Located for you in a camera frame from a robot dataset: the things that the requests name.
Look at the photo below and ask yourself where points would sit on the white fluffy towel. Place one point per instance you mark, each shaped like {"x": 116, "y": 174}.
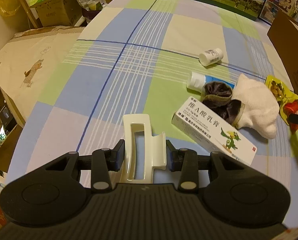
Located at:
{"x": 259, "y": 108}

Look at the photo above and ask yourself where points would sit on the beige dog print blanket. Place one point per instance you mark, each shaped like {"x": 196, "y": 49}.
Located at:
{"x": 28, "y": 60}

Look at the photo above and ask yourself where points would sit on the dark brown velvet scrunchie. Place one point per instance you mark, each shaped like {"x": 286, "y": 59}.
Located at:
{"x": 217, "y": 96}

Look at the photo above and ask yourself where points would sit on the white ointment box green bird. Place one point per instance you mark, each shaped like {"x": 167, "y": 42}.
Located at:
{"x": 212, "y": 132}

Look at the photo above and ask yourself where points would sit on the blue white hand cream tube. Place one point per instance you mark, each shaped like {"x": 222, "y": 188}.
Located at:
{"x": 197, "y": 81}

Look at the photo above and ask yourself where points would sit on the plain cardboard box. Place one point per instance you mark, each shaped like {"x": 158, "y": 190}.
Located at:
{"x": 58, "y": 12}

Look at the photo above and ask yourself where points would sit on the yellow snack packet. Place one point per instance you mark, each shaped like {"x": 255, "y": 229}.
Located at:
{"x": 286, "y": 99}

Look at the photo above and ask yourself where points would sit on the red snack packet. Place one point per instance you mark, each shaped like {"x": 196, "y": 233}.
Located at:
{"x": 291, "y": 111}

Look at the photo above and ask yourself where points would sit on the brown cardboard storage box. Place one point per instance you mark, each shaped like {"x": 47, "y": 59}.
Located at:
{"x": 283, "y": 34}

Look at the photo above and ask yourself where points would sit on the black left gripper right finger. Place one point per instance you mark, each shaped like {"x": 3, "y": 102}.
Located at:
{"x": 185, "y": 161}

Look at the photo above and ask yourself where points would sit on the cream plastic hair claw clip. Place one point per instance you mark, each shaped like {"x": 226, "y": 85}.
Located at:
{"x": 144, "y": 152}

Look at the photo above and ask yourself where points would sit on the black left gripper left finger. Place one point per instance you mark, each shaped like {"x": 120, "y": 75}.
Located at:
{"x": 103, "y": 161}

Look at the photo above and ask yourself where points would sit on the checkered bed sheet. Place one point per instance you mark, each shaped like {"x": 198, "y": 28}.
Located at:
{"x": 135, "y": 57}

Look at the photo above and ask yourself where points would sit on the open brown box on floor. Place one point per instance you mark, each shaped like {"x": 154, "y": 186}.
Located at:
{"x": 11, "y": 126}

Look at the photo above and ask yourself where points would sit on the white pill bottle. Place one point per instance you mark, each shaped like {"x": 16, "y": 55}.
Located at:
{"x": 211, "y": 56}

